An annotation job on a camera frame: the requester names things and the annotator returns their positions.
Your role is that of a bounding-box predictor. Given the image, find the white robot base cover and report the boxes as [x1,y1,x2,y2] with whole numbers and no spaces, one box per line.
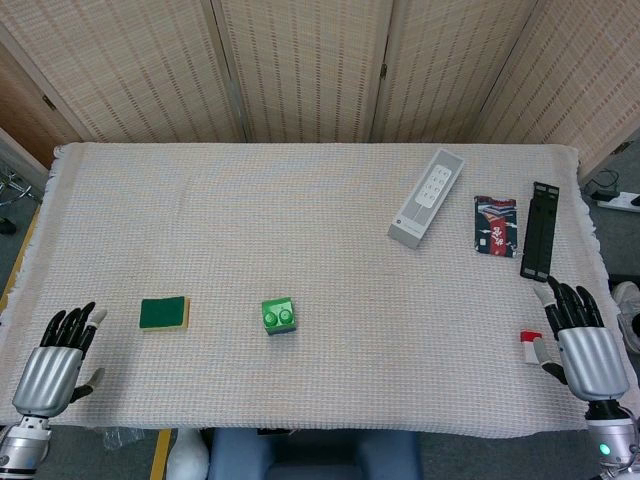
[167,428,210,480]

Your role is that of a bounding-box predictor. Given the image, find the long white grey box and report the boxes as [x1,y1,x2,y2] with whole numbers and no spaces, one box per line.
[388,147,466,251]

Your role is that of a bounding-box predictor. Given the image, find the chrome chair base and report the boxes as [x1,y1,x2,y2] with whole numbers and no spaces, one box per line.
[0,169,34,236]

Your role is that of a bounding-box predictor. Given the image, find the white power strip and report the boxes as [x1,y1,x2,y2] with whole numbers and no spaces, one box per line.
[597,191,640,214]

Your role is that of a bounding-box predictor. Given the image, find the black power adapter cable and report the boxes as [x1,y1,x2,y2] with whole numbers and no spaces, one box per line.
[584,169,621,201]

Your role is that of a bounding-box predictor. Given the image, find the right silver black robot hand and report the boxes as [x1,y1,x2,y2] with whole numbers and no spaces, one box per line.
[532,274,631,404]

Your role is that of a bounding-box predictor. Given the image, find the white woven tablecloth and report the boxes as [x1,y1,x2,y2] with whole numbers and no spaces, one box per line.
[0,142,621,434]

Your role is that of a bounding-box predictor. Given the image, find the black folding stand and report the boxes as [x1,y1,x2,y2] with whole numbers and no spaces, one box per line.
[519,181,561,280]

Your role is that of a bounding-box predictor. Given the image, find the red white eraser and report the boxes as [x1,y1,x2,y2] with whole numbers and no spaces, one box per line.
[519,329,544,365]

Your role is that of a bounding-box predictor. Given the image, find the green toy block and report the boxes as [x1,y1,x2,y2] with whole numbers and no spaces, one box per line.
[261,295,300,337]

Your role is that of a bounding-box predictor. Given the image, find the dark patterned card pack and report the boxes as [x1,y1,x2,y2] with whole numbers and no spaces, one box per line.
[472,194,518,261]

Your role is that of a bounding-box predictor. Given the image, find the clear plastic bag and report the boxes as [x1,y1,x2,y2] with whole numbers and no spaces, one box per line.
[102,428,146,451]

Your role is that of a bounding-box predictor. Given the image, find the green yellow sponge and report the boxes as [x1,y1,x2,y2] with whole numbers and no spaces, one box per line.
[138,295,192,332]

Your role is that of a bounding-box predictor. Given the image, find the blue padded seat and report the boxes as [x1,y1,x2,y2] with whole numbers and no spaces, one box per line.
[207,428,424,480]

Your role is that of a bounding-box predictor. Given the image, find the beige woven folding screen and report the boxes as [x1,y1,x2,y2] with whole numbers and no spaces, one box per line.
[0,0,640,174]

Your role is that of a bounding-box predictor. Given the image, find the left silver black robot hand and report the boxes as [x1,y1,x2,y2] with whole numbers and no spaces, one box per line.
[10,301,109,419]

